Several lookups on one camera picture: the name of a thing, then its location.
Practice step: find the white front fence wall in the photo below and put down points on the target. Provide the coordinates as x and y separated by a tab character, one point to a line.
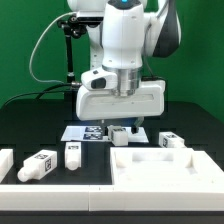
106	198

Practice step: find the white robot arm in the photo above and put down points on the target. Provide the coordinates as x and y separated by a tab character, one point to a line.
122	37

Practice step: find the white square tabletop tray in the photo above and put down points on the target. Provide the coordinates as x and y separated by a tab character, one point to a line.
164	169

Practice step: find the white left fence block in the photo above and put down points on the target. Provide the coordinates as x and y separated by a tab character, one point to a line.
6	162

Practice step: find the marker sheet with tags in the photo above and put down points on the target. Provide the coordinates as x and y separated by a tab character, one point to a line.
95	133

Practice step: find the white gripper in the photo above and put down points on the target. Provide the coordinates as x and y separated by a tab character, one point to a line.
148	100

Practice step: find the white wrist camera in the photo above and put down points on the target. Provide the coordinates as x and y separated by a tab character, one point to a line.
99	79

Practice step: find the black camera stand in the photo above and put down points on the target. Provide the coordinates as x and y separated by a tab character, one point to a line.
72	30

